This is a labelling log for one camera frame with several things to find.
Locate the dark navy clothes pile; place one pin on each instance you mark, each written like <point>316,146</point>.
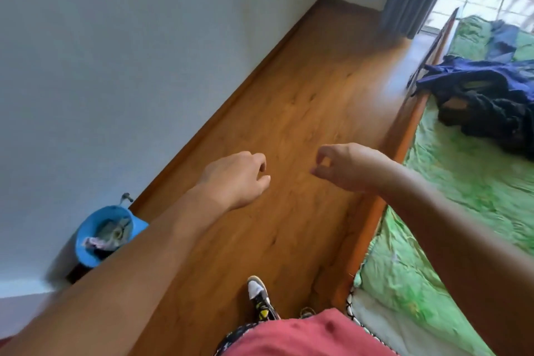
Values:
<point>500,118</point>

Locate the person's red shirt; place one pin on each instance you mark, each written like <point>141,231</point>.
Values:
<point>308,337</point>

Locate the person's left forearm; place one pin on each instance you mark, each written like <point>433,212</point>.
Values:
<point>117,285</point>

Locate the person's right hand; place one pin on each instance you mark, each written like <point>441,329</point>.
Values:
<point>354,168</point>

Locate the brown fleece garment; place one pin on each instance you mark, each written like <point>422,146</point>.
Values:
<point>454,107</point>

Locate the crumpled waste in bin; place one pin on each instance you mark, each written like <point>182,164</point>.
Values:
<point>110,234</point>

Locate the person's left hand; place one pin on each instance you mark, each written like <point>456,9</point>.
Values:
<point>233,180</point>

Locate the blue shirt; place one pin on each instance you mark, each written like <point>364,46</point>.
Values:
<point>479,74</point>

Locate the blue plastic bin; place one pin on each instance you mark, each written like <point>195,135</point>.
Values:
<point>89,257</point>

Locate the person's right forearm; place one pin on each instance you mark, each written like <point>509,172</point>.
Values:
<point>467,251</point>

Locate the green floral bedsheet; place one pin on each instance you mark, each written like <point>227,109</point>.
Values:
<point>471,184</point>

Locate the wooden bed frame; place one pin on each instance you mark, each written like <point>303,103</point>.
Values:
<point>375,209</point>

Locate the person's floral patterned trousers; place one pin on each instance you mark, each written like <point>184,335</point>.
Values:
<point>235,339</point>

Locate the small metal door stopper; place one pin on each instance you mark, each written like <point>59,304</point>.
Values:
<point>126,198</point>

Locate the person's dark slipper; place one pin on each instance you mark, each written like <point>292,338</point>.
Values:
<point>260,299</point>

